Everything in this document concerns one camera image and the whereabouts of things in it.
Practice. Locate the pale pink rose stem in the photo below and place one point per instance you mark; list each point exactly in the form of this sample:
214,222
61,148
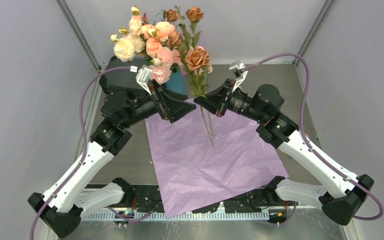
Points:
166,62

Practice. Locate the orange peach rose stem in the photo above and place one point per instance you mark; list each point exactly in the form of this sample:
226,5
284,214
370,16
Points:
156,35

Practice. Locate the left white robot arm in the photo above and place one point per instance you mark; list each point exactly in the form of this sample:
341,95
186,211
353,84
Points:
62,207

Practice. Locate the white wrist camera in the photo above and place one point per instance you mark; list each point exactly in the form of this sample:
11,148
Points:
143,75
237,68

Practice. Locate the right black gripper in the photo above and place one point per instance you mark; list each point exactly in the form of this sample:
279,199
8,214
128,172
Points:
215,102

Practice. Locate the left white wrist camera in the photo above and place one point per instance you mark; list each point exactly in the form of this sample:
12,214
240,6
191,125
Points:
143,75

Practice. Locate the cream white rose stem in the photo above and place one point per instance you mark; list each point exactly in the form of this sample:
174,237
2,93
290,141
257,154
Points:
127,47

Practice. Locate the brown rose flower stem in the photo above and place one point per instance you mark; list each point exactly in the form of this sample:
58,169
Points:
170,15

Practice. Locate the peach artificial roses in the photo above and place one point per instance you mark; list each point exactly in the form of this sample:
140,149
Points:
145,24

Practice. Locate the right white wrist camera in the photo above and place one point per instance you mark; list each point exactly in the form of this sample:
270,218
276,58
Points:
237,68

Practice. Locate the small peach rose stem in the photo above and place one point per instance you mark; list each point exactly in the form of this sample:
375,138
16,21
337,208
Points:
135,25

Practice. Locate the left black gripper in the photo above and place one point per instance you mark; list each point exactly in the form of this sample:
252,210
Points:
172,106

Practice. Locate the purple and pink wrapping paper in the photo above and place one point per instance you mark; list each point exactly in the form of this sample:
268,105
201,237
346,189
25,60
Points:
201,160

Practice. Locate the teal vase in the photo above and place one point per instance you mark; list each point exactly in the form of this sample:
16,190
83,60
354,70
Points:
176,83

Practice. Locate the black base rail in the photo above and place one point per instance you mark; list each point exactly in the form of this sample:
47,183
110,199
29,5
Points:
145,198

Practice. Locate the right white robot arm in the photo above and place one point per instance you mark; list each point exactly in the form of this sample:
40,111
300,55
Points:
340,192

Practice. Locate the brown rose bunch stem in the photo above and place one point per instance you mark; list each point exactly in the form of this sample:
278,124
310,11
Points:
195,59

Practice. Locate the black carrying case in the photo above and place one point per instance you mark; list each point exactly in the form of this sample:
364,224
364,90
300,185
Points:
122,80

